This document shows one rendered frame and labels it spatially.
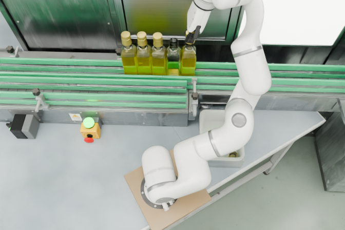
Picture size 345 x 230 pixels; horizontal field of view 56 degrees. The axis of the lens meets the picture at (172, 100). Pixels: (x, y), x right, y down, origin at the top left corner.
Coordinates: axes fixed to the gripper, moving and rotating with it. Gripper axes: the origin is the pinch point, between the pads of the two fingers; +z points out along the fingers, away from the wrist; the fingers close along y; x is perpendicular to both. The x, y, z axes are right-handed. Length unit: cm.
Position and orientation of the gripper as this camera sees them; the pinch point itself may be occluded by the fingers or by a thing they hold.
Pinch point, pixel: (190, 34)
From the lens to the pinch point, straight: 116.8
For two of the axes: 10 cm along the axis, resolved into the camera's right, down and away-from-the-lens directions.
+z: -2.5, 5.1, 8.3
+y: -0.3, 8.5, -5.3
